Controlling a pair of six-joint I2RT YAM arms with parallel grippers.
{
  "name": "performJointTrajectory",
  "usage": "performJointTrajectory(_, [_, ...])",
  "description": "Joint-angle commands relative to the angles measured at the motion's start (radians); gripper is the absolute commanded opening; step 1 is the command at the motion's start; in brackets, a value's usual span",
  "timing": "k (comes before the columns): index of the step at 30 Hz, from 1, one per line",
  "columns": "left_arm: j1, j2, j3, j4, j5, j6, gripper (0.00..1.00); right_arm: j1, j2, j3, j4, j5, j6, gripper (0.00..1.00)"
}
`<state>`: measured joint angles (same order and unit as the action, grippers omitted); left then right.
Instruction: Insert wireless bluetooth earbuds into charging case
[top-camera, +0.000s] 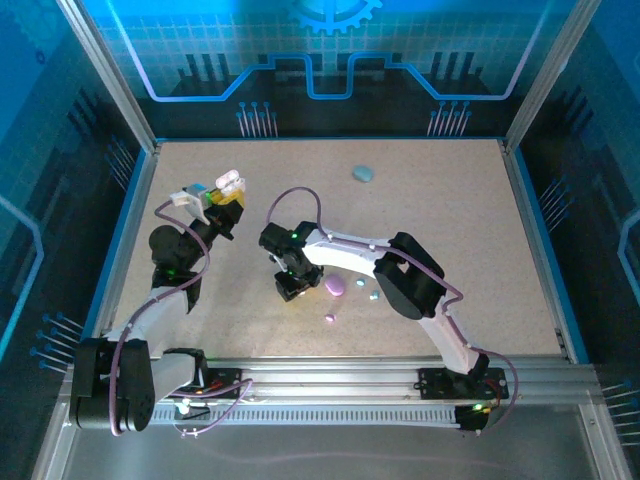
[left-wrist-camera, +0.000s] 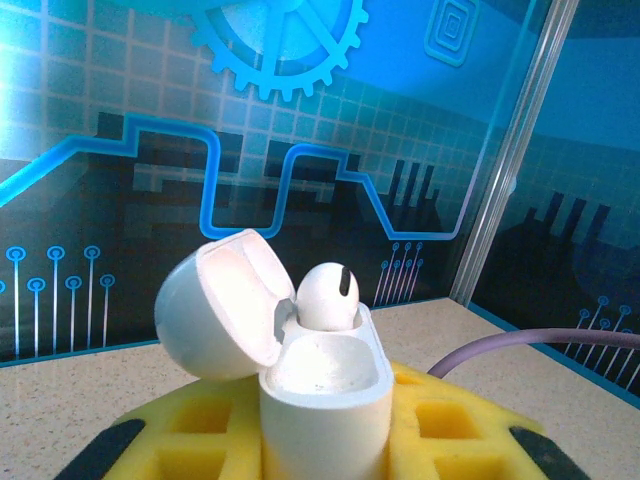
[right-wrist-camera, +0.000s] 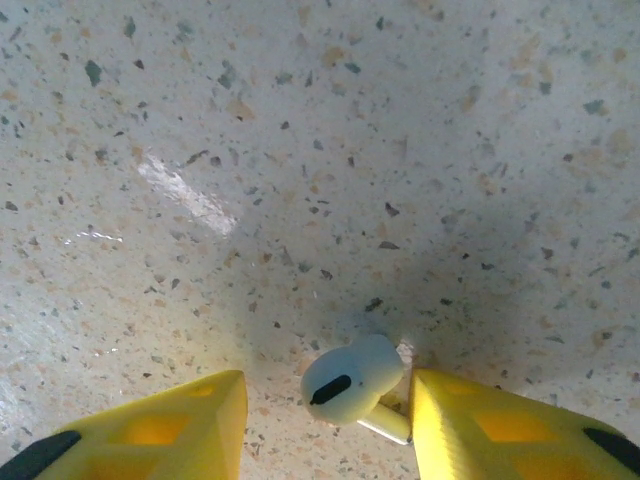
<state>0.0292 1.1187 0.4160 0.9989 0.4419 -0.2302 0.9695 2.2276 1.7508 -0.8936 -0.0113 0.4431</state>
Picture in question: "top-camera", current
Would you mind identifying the white earbud charging case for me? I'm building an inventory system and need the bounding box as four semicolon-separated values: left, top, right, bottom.
214;170;249;195

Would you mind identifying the grey metal shelf panel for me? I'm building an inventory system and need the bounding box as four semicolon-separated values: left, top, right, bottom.
34;399;631;480

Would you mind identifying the black control box with LEDs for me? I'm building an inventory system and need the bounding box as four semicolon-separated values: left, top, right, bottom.
454;402;494;435

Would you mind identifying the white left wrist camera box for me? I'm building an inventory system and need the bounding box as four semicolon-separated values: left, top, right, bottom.
168;182;212;225

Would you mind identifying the aluminium left table side rail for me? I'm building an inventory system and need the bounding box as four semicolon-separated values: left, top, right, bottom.
82;141;162;351

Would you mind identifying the aluminium table side rail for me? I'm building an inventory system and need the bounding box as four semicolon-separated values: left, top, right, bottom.
82;141;162;351
499;139;576;362

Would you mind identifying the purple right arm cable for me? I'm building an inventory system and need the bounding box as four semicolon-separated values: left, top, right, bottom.
263;186;521;436

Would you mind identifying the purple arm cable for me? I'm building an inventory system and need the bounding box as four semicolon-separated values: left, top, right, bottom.
107;197;255;439
263;186;521;436

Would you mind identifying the aluminium base rail beam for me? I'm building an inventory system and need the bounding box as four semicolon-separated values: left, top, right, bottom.
149;355;599;401

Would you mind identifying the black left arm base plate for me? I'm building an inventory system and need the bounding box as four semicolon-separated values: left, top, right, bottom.
152;367;244;401

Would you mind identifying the slotted grey cable duct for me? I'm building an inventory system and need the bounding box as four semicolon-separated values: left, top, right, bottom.
149;405;461;426

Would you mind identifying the aluminium left frame post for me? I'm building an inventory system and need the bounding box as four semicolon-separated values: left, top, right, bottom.
55;0;160;154

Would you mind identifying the aluminium frame post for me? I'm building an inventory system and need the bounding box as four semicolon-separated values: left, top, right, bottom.
503;0;604;151
55;0;160;154

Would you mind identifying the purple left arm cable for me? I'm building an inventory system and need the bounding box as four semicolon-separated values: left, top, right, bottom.
107;197;255;439

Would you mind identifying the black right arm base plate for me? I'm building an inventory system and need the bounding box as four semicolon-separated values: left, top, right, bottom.
418;367;510;401

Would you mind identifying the aluminium right table side rail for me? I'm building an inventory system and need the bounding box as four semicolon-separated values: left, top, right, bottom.
499;139;576;362

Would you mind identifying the aluminium right frame post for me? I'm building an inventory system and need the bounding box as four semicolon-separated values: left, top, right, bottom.
503;0;604;151

